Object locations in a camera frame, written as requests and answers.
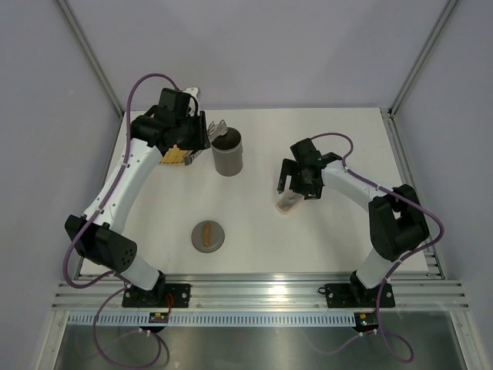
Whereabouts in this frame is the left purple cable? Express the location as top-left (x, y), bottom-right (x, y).
top-left (62, 72), bottom-right (182, 367)

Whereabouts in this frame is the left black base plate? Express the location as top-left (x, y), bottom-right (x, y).
top-left (122, 283), bottom-right (191, 308)

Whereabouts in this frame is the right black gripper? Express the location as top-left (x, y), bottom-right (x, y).
top-left (277, 158), bottom-right (322, 200)

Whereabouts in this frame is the grey cylindrical lunch container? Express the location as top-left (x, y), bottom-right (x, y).
top-left (211, 127), bottom-right (243, 177)

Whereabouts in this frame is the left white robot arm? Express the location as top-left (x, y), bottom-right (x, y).
top-left (65, 87), bottom-right (210, 307)

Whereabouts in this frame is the grey round lid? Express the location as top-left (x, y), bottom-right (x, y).
top-left (190, 220), bottom-right (226, 254)

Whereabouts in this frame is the metal spoon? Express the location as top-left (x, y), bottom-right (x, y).
top-left (282, 195), bottom-right (300, 207)

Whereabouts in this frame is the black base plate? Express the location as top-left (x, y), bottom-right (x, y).
top-left (317, 283), bottom-right (380, 308)
top-left (122, 283), bottom-right (191, 308)

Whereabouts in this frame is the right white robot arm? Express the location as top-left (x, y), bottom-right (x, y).
top-left (277, 138), bottom-right (430, 308)

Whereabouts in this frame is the white slotted cable duct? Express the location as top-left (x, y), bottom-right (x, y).
top-left (68, 311), bottom-right (356, 328)

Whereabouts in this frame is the bamboo mat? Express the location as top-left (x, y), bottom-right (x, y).
top-left (159, 146), bottom-right (187, 166)

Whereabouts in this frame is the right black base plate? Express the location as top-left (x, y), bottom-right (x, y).
top-left (317, 283), bottom-right (380, 308)

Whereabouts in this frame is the aluminium front rail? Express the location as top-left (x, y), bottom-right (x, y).
top-left (51, 274), bottom-right (469, 311)

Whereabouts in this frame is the clear cutlery case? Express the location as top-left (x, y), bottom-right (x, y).
top-left (276, 193), bottom-right (304, 214)

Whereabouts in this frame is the brown lid handle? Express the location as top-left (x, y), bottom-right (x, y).
top-left (203, 222), bottom-right (211, 247)

